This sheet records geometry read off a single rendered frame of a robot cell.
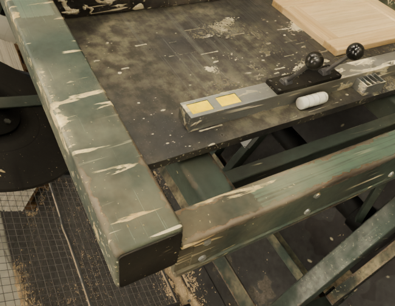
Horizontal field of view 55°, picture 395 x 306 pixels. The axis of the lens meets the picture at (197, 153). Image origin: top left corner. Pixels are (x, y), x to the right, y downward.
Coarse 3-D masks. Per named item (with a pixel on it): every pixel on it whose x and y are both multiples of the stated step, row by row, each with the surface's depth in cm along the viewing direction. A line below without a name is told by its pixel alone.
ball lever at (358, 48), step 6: (354, 42) 82; (348, 48) 82; (354, 48) 81; (360, 48) 81; (348, 54) 82; (354, 54) 81; (360, 54) 81; (342, 60) 86; (354, 60) 83; (330, 66) 90; (336, 66) 88; (324, 72) 91; (330, 72) 92
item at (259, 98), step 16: (352, 64) 99; (368, 64) 100; (384, 64) 101; (336, 80) 93; (352, 80) 97; (240, 96) 83; (256, 96) 84; (272, 96) 84; (288, 96) 87; (208, 112) 78; (224, 112) 80; (240, 112) 83; (256, 112) 86; (192, 128) 78
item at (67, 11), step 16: (64, 0) 98; (80, 0) 100; (96, 0) 103; (112, 0) 105; (128, 0) 107; (144, 0) 109; (160, 0) 112; (176, 0) 115; (192, 0) 117; (208, 0) 120; (64, 16) 101; (80, 16) 104
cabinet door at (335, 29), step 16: (288, 0) 125; (304, 0) 127; (320, 0) 129; (336, 0) 131; (352, 0) 133; (368, 0) 135; (288, 16) 120; (304, 16) 119; (320, 16) 121; (336, 16) 123; (352, 16) 124; (368, 16) 126; (384, 16) 128; (320, 32) 113; (336, 32) 115; (352, 32) 116; (368, 32) 117; (384, 32) 119; (336, 48) 108; (368, 48) 114
